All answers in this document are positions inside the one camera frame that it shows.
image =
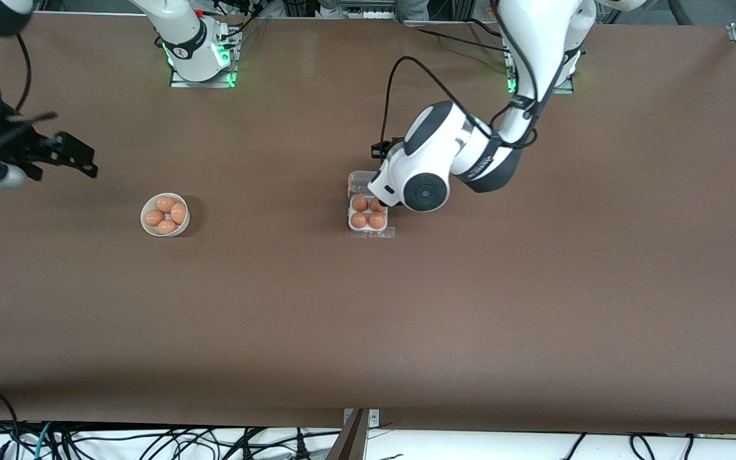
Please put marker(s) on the brown egg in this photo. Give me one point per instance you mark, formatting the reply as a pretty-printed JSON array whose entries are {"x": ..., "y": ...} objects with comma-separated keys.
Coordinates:
[
  {"x": 373, "y": 207},
  {"x": 179, "y": 213},
  {"x": 377, "y": 221},
  {"x": 360, "y": 204},
  {"x": 166, "y": 227},
  {"x": 154, "y": 217},
  {"x": 359, "y": 220},
  {"x": 165, "y": 204}
]

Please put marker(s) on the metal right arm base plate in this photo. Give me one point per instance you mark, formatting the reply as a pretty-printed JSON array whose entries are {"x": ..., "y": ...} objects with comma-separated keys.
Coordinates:
[{"x": 177, "y": 83}]

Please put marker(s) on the silver bracket plate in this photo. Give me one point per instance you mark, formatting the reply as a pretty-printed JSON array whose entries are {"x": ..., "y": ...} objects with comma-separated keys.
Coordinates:
[{"x": 374, "y": 418}]

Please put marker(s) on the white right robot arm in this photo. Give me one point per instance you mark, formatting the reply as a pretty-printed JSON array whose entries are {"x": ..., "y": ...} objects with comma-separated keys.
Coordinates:
[{"x": 186, "y": 45}]

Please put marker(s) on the clear plastic egg box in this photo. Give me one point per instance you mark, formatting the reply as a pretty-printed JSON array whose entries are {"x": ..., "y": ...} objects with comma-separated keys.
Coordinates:
[{"x": 356, "y": 182}]

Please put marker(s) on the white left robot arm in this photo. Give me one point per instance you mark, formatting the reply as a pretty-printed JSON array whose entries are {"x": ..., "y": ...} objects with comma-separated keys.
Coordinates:
[{"x": 444, "y": 137}]

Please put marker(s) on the grey clothed person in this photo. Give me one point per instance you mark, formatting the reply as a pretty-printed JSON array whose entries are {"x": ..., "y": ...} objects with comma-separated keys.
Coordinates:
[{"x": 411, "y": 7}]

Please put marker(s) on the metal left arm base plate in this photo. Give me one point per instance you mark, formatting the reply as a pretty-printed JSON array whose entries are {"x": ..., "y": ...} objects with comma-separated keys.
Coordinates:
[{"x": 566, "y": 90}]

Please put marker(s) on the white round bowl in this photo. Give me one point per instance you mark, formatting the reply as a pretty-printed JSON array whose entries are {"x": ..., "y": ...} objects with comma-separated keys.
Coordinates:
[{"x": 163, "y": 234}]

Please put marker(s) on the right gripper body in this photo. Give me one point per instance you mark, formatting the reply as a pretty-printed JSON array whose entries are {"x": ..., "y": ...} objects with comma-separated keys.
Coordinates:
[{"x": 18, "y": 148}]

